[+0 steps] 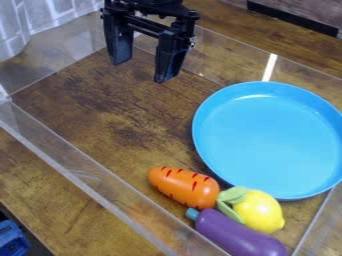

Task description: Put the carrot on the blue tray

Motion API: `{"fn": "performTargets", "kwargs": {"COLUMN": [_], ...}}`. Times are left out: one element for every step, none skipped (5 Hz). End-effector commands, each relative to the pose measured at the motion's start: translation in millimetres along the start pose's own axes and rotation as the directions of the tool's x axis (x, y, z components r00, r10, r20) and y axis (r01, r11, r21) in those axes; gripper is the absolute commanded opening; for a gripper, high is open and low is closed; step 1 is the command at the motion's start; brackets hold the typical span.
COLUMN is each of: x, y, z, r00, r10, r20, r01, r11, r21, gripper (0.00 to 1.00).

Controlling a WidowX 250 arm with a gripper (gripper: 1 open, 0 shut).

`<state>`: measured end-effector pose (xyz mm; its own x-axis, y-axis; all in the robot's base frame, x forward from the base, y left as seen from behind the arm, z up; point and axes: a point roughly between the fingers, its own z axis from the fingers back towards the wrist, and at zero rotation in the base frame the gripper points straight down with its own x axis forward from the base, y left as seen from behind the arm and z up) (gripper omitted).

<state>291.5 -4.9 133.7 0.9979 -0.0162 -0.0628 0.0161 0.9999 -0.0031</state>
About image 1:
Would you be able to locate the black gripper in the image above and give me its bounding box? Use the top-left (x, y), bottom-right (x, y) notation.
top-left (101, 0), bottom-right (200, 83)

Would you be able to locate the orange toy carrot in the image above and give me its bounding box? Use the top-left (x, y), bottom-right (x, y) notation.
top-left (149, 166), bottom-right (221, 210)

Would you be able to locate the blue plastic object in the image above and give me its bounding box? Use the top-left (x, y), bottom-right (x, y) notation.
top-left (0, 220), bottom-right (31, 256)

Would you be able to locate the blue round tray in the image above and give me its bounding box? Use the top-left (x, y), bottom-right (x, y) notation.
top-left (193, 81), bottom-right (342, 200)

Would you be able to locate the yellow toy lemon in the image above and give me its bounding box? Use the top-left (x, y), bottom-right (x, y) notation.
top-left (217, 187), bottom-right (285, 234)

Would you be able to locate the white grid curtain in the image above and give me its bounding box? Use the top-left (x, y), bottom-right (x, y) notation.
top-left (0, 0), bottom-right (105, 62)

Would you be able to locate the clear acrylic enclosure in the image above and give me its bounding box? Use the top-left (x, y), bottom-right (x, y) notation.
top-left (0, 0), bottom-right (342, 256)

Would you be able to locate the dark baseboard strip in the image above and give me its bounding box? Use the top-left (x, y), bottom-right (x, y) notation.
top-left (248, 0), bottom-right (340, 38)

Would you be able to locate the purple toy eggplant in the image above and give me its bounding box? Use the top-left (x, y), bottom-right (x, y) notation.
top-left (186, 208), bottom-right (289, 256)

